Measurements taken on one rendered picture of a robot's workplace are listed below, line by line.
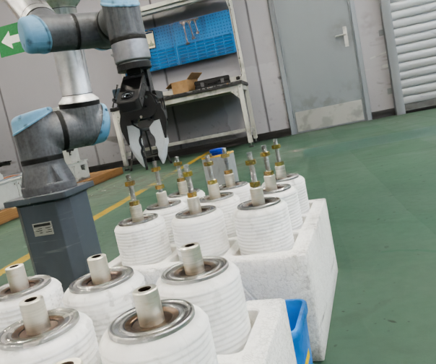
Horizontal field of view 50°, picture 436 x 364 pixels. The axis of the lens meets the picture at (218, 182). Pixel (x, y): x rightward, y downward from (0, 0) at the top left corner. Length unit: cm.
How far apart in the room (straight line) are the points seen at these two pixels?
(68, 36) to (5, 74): 625
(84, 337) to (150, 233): 42
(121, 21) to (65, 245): 64
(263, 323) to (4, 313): 30
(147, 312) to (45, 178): 97
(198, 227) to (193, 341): 43
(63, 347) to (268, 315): 23
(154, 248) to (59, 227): 52
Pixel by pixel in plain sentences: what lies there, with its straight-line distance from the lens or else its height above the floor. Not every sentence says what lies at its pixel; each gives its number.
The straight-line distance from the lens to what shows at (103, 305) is 54.
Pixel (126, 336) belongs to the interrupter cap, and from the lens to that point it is 40.
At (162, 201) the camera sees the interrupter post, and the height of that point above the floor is 26.
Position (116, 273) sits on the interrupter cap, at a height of 25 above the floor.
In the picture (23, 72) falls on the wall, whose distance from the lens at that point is 715.
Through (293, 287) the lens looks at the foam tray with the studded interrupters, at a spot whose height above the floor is 13.
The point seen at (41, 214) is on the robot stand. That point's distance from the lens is 135.
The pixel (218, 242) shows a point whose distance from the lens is 82.
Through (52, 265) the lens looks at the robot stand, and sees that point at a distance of 138.
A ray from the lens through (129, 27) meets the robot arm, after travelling 99.
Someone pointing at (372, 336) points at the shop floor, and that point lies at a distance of 87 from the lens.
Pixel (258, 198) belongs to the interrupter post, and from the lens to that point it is 79.
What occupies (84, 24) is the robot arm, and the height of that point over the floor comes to 65.
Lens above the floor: 41
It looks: 8 degrees down
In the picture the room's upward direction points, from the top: 12 degrees counter-clockwise
